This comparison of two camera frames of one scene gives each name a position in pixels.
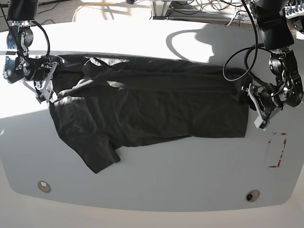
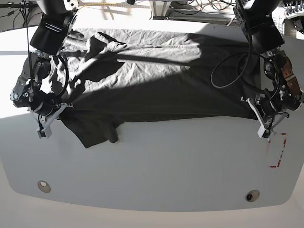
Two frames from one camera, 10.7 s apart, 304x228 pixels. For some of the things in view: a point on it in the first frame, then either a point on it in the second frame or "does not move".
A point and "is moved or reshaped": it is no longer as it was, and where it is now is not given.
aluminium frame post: [160, 7] does not move
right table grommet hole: [252, 195] does not move
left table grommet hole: [44, 186] does not move
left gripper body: [40, 74] to [45, 108]
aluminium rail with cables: [238, 17] does not move
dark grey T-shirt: [105, 103] is moved or reshaped
